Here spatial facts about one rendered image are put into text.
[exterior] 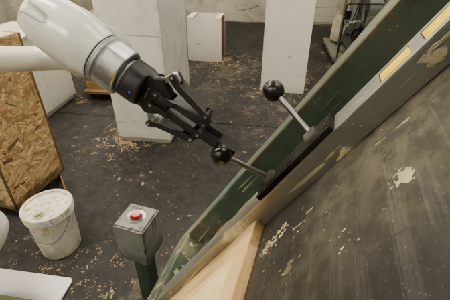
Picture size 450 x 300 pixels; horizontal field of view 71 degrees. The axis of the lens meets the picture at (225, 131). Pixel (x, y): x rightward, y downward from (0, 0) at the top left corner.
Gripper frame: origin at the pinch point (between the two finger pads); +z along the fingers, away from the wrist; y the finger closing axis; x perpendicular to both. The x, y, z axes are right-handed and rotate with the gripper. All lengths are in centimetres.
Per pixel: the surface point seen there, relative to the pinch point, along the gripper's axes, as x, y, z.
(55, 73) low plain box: -232, 233, -193
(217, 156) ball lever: 5.1, -0.7, 1.1
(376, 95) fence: 3.2, -23.5, 13.1
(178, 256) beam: -12, 57, 12
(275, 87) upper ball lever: -3.1, -13.3, 2.4
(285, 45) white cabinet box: -358, 86, 13
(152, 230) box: -21, 66, 1
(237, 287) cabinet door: 17.6, 8.4, 14.9
